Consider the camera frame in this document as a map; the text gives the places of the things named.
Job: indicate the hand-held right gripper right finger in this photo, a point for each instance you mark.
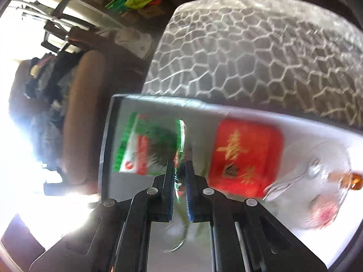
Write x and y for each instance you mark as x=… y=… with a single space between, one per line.
x=189 y=192

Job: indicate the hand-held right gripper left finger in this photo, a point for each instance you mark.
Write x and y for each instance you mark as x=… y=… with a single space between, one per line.
x=170 y=192

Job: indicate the green snack packet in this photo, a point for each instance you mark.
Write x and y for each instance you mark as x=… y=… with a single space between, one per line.
x=136 y=147

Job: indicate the red box with gold print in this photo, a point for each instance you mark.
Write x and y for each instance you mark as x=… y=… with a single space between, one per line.
x=244 y=153

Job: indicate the brown armchair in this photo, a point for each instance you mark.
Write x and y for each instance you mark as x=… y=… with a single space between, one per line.
x=85 y=113

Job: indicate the metal spoon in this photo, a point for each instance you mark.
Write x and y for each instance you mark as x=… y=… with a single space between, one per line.
x=313 y=170

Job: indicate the grey web-patterned rug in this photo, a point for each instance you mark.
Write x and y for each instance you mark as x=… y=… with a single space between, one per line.
x=255 y=56

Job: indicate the white plastic bag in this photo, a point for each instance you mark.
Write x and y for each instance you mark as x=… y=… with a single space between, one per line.
x=136 y=44

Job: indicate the clear glass dish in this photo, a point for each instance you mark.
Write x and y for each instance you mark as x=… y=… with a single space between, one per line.
x=343 y=195

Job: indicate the pile of clothes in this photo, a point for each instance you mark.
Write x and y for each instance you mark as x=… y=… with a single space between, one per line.
x=48 y=85

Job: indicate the amber glass bottle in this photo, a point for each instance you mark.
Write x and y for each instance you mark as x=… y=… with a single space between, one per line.
x=356 y=181

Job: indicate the dark wooden chair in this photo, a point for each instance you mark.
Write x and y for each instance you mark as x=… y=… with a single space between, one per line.
x=73 y=34

